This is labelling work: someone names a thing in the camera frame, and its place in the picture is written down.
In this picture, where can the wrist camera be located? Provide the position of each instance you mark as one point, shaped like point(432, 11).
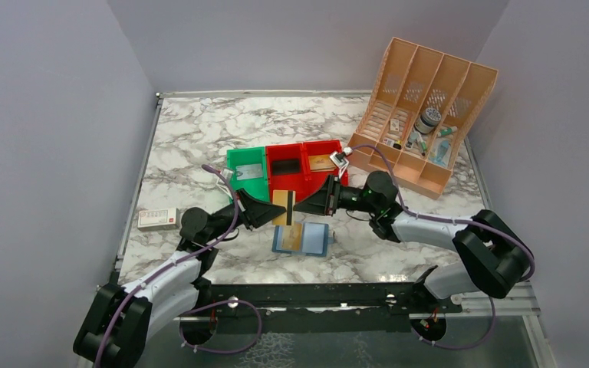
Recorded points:
point(224, 183)
point(340, 160)

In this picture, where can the middle red plastic bin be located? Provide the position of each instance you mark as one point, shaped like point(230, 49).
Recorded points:
point(294, 182)

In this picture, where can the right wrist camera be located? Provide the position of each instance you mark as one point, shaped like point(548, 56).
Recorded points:
point(340, 160)

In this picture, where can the light blue packet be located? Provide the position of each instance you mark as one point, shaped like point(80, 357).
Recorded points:
point(440, 152)

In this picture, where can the peach desk organizer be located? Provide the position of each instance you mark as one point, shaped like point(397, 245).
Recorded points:
point(411, 78)

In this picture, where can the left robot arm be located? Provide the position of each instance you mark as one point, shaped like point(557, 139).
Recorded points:
point(122, 318)

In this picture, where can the round grey jar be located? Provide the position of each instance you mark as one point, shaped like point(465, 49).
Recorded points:
point(428, 120)

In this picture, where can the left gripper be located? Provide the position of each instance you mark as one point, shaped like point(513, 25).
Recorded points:
point(253, 212)

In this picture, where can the gold credit card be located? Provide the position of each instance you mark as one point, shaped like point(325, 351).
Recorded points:
point(291, 237)
point(321, 163)

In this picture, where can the red plastic bin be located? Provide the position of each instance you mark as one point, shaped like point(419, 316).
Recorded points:
point(294, 182)
point(321, 147)

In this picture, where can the black card in bin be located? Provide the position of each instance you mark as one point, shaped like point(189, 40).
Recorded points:
point(285, 167)

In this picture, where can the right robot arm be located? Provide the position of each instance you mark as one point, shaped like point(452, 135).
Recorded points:
point(491, 258)

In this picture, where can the silver card in bin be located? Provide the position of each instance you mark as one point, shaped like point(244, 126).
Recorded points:
point(249, 171)

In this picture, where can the green tipped tube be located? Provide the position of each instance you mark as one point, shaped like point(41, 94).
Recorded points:
point(447, 131)

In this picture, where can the small white red box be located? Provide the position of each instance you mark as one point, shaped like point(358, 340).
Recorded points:
point(158, 219)

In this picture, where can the green plastic bin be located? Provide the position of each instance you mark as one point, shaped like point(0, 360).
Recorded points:
point(257, 188)

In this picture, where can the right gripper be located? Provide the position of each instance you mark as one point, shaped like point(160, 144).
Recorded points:
point(320, 202)

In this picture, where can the blue leather card holder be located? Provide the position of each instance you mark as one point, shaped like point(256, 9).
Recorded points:
point(315, 240)

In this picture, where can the small items in organizer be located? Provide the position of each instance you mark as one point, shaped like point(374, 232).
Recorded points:
point(401, 134)

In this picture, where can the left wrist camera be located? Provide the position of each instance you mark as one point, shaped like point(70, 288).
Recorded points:
point(224, 183)

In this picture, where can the right red plastic bin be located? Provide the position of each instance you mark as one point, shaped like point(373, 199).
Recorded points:
point(321, 147)

